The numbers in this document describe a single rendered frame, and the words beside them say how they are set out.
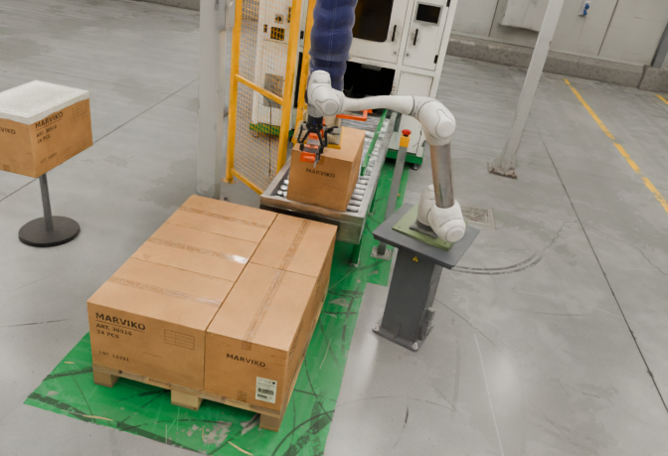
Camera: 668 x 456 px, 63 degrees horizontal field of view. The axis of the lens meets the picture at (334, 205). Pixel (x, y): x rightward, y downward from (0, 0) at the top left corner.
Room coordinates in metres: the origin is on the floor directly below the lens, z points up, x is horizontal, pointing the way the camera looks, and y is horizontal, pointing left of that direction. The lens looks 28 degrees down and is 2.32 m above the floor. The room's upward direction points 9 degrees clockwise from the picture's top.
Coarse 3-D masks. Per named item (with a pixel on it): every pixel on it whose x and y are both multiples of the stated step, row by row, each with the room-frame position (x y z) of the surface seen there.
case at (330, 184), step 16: (352, 128) 3.78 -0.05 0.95; (304, 144) 3.34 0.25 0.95; (352, 144) 3.47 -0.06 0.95; (320, 160) 3.20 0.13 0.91; (336, 160) 3.19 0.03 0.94; (352, 160) 3.20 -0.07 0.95; (304, 176) 3.21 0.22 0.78; (320, 176) 3.20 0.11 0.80; (336, 176) 3.19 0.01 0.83; (352, 176) 3.31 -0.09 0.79; (288, 192) 3.23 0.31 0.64; (304, 192) 3.21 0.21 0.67; (320, 192) 3.20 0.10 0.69; (336, 192) 3.19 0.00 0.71; (352, 192) 3.51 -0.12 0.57; (336, 208) 3.19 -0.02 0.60
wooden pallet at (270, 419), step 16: (320, 304) 2.89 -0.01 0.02; (304, 352) 2.39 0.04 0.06; (96, 368) 1.98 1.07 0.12; (112, 368) 1.98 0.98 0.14; (112, 384) 1.99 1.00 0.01; (160, 384) 1.94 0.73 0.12; (176, 384) 1.93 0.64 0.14; (176, 400) 1.93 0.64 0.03; (192, 400) 1.92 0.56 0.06; (224, 400) 1.90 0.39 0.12; (288, 400) 2.05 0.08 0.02; (272, 416) 1.87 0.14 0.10
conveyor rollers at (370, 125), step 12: (348, 120) 5.08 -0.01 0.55; (372, 120) 5.21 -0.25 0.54; (384, 120) 5.28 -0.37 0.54; (372, 132) 4.86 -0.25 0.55; (384, 132) 4.92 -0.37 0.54; (372, 156) 4.30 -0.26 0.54; (360, 168) 4.04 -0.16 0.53; (372, 168) 4.04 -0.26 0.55; (360, 180) 3.78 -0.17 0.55; (360, 192) 3.59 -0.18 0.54; (348, 204) 3.41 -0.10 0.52; (360, 204) 3.40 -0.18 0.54
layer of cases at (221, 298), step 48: (192, 240) 2.63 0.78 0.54; (240, 240) 2.70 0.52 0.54; (288, 240) 2.78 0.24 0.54; (144, 288) 2.14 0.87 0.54; (192, 288) 2.20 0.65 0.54; (240, 288) 2.26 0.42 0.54; (288, 288) 2.32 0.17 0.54; (96, 336) 1.98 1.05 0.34; (144, 336) 1.95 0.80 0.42; (192, 336) 1.92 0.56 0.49; (240, 336) 1.91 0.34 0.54; (288, 336) 1.96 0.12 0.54; (192, 384) 1.92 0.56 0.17; (240, 384) 1.89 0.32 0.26; (288, 384) 2.00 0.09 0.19
